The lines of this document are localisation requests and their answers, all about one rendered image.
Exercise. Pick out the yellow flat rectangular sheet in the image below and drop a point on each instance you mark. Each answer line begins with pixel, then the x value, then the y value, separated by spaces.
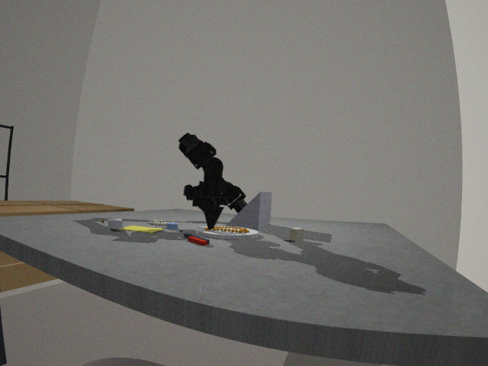
pixel 141 229

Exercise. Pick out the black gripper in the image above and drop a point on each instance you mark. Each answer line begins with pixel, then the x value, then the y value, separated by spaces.
pixel 211 200

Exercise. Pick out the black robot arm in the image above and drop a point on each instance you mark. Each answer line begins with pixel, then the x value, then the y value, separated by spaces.
pixel 201 154

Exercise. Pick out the cream cube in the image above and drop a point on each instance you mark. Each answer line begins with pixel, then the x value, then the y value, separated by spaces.
pixel 296 234

